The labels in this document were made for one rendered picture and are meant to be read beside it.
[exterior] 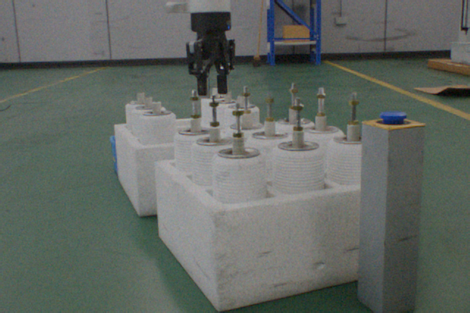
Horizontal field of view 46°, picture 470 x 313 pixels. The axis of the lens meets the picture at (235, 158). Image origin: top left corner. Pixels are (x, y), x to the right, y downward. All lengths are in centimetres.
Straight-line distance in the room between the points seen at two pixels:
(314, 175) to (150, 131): 57
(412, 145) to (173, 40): 666
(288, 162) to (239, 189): 11
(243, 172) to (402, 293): 33
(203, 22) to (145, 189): 55
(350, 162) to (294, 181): 12
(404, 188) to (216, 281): 34
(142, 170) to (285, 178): 52
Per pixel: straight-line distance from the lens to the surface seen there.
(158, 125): 143
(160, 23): 747
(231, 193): 95
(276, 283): 99
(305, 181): 99
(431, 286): 109
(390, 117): 89
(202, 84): 102
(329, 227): 101
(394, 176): 89
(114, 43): 758
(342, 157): 105
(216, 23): 102
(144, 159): 141
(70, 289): 111
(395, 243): 93
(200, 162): 105
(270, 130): 111
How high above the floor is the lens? 47
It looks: 13 degrees down
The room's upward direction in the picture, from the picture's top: 2 degrees counter-clockwise
